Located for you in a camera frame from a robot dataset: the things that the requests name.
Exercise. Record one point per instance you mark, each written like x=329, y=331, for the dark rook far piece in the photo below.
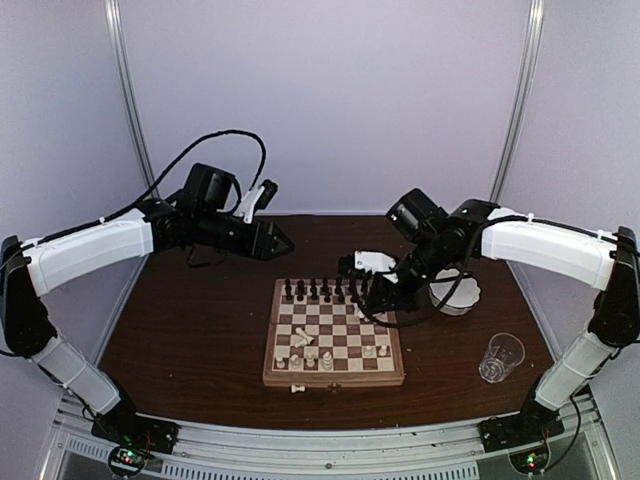
x=288, y=290

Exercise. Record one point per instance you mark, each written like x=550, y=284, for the left aluminium corner post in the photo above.
x=118, y=41

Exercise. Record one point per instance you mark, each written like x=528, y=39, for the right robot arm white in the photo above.
x=604, y=261

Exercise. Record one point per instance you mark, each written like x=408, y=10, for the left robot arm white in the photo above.
x=30, y=270

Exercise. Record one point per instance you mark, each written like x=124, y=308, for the aluminium corner post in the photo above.
x=118, y=41
x=524, y=84

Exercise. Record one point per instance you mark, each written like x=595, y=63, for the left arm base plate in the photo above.
x=124, y=426

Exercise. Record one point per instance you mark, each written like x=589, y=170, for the wooden chess board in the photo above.
x=322, y=317

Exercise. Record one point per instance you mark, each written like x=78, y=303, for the right aluminium corner post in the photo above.
x=524, y=84

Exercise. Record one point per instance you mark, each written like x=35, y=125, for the clear plastic cup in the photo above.
x=503, y=354

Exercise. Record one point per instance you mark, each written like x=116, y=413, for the white scalloped bowl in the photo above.
x=465, y=297

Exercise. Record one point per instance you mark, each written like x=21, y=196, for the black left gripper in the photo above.
x=266, y=241

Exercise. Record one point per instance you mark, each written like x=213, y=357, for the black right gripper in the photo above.
x=383, y=291

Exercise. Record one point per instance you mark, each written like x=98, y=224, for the aluminium front rail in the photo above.
x=441, y=451

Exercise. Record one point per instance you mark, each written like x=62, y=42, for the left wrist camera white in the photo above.
x=257, y=198

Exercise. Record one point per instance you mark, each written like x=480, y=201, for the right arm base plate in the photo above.
x=501, y=433

